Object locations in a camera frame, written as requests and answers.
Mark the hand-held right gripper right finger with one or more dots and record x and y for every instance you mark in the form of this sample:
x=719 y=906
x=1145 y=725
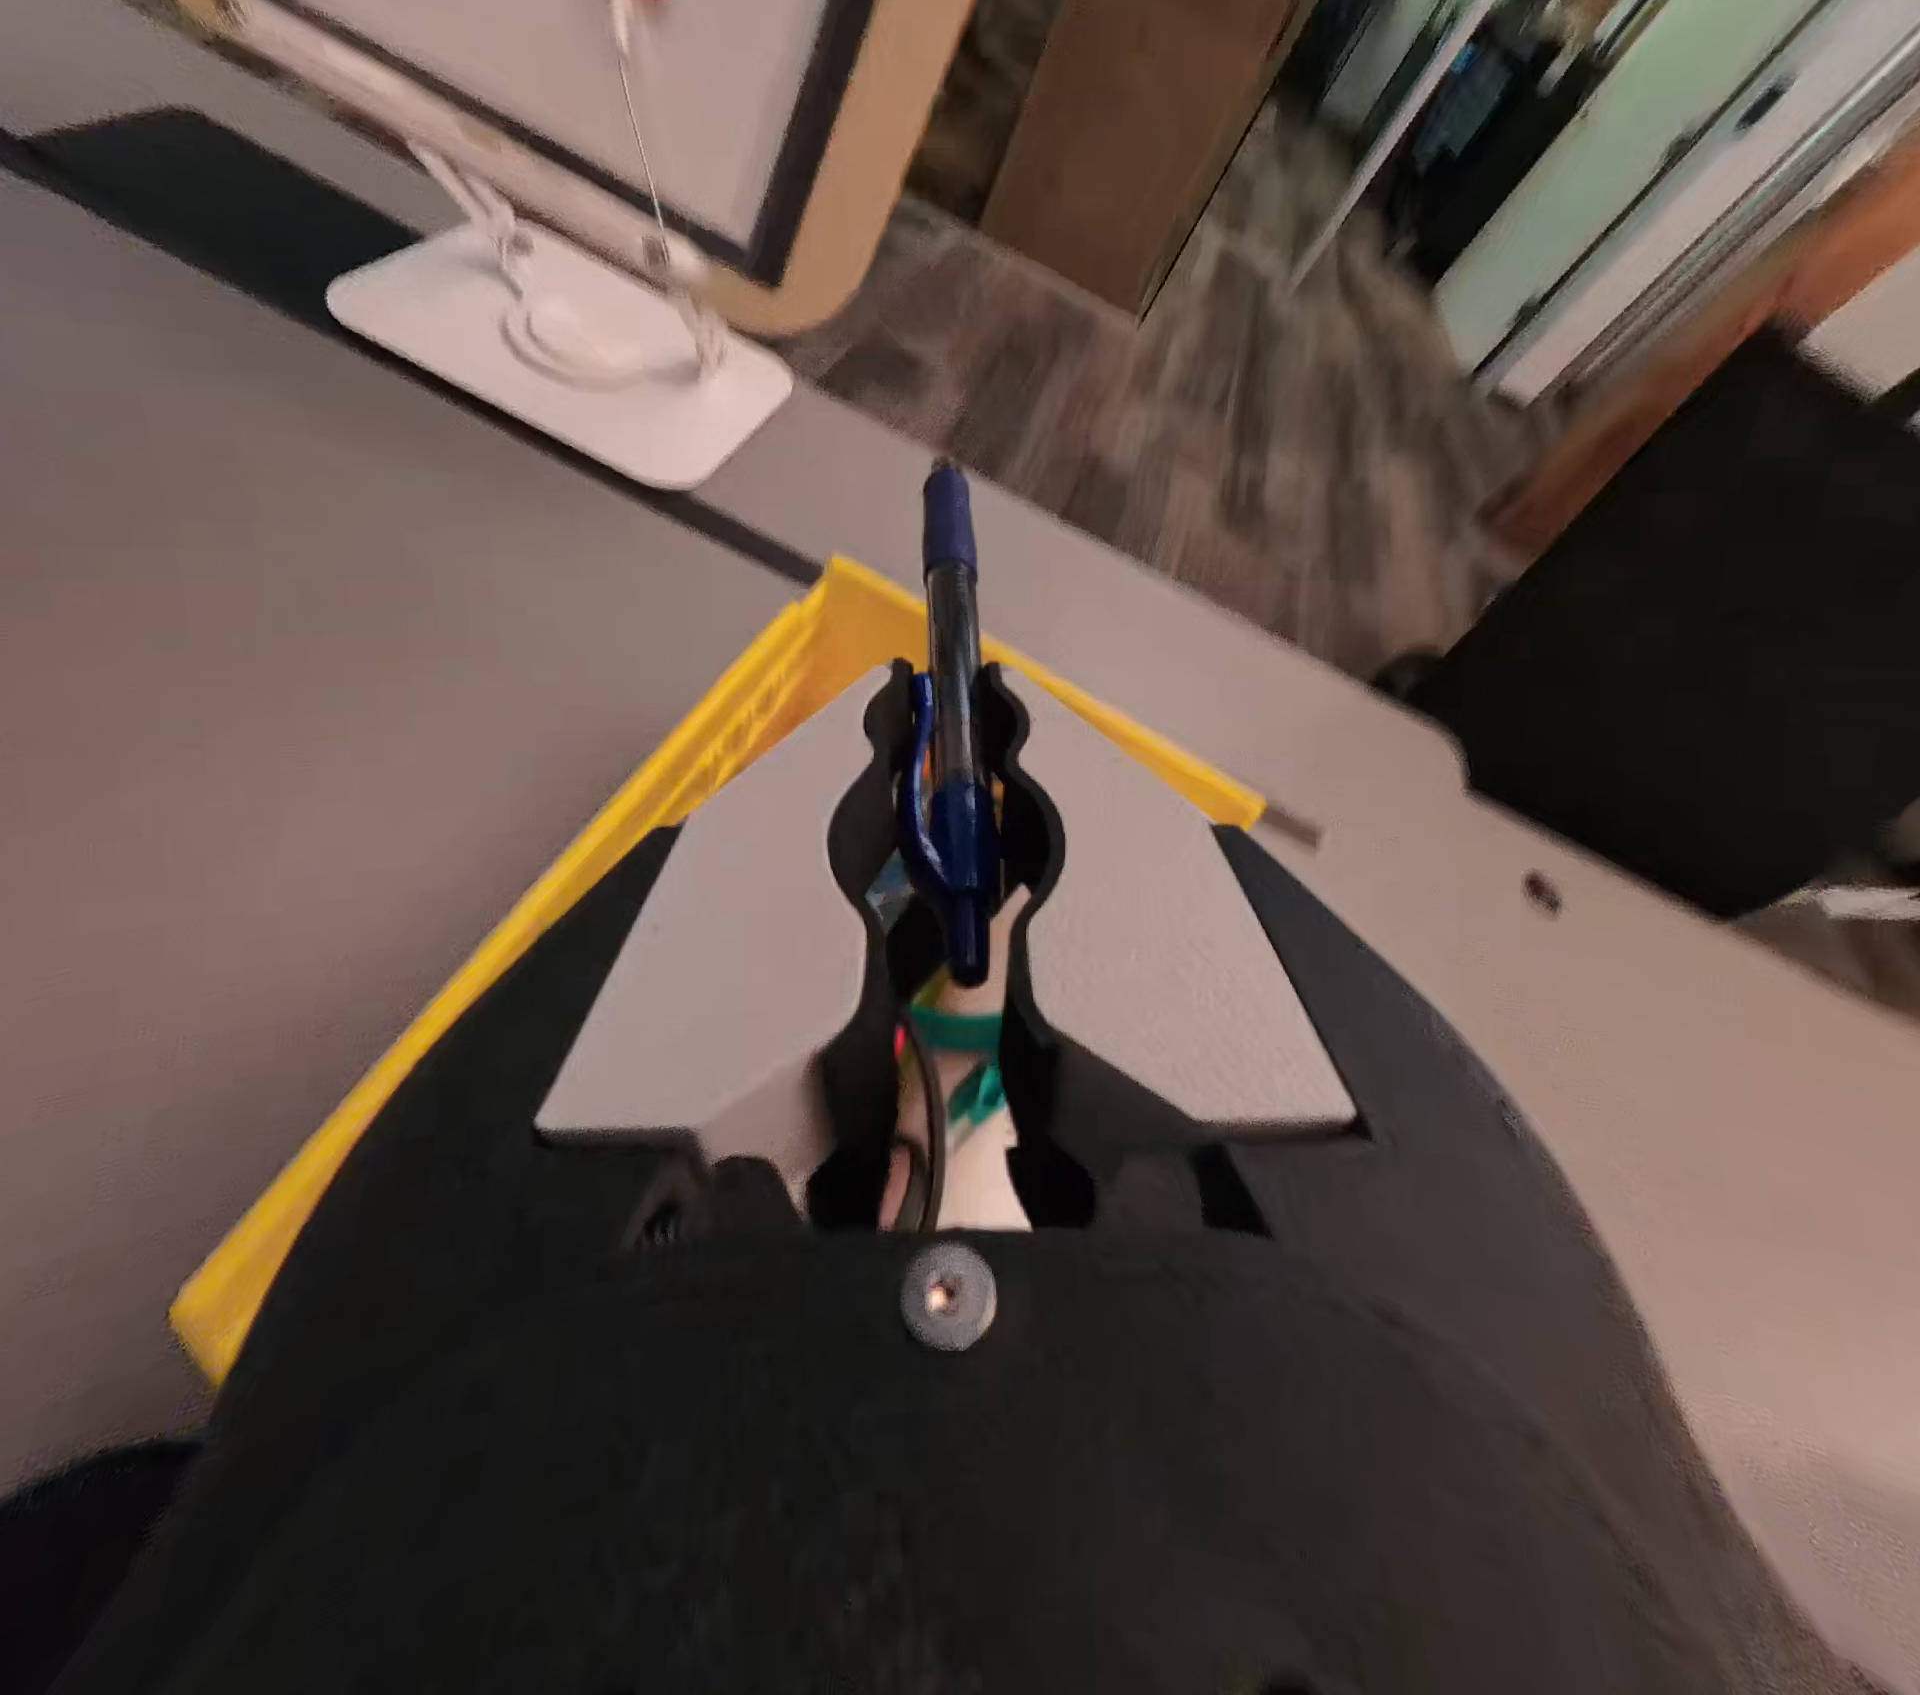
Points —
x=1189 y=976

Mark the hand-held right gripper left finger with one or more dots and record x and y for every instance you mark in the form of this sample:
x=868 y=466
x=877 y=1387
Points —
x=706 y=976

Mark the yellow plastic bin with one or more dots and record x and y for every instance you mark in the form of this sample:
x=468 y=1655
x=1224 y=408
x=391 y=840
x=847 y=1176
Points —
x=468 y=1022

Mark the blue retractable pen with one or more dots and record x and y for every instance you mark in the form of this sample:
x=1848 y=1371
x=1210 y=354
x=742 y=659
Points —
x=952 y=619

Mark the white board stand base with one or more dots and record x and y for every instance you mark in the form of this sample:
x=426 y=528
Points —
x=629 y=408

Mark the black chair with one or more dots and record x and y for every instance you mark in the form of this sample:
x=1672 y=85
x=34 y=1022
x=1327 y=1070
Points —
x=1679 y=646

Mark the wooden beam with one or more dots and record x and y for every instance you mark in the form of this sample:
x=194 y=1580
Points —
x=1651 y=408

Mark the wood framed display board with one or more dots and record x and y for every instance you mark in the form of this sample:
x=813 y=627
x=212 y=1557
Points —
x=931 y=108

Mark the brown wooden panel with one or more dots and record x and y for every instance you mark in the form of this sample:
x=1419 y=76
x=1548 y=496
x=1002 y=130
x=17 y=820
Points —
x=1158 y=76

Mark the green lit glass partition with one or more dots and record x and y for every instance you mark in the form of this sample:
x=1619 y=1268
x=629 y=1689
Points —
x=1651 y=76

